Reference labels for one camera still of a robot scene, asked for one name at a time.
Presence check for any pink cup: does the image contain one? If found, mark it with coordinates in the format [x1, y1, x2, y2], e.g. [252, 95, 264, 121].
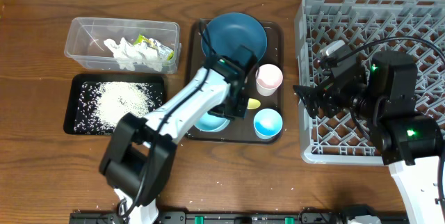
[255, 64, 284, 97]

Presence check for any green snack wrapper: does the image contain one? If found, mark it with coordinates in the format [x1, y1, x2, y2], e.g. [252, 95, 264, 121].
[133, 35, 175, 61]

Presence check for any white tissue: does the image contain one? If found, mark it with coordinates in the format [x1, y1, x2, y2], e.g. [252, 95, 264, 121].
[104, 38, 167, 72]

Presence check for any grey dishwasher rack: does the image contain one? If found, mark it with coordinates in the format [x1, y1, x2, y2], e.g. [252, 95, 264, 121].
[294, 0, 444, 166]

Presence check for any dark blue plate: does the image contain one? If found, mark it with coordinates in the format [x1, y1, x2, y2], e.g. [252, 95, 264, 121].
[199, 13, 267, 64]

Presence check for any black waste tray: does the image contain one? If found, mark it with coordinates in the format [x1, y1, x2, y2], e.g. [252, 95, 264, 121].
[63, 74, 165, 135]

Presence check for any clear plastic bin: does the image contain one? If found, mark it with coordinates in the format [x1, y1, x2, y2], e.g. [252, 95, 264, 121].
[65, 17, 181, 74]

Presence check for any small blue cup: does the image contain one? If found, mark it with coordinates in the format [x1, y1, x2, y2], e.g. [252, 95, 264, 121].
[253, 109, 283, 140]

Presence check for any spilled white rice pile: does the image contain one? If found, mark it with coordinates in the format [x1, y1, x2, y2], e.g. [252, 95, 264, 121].
[73, 81, 164, 135]

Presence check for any dark brown serving tray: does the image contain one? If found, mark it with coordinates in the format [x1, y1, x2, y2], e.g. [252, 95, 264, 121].
[184, 22, 284, 144]

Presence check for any light blue rice bowl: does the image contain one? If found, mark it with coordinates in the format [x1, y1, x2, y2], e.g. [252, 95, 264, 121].
[194, 113, 230, 132]

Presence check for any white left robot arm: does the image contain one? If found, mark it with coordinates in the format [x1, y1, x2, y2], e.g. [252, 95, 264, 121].
[99, 46, 260, 223]

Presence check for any yellow plastic spoon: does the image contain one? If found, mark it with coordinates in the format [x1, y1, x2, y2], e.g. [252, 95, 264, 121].
[247, 98, 261, 110]

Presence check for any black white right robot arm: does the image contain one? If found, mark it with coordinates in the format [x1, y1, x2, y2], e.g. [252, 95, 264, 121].
[293, 47, 444, 223]

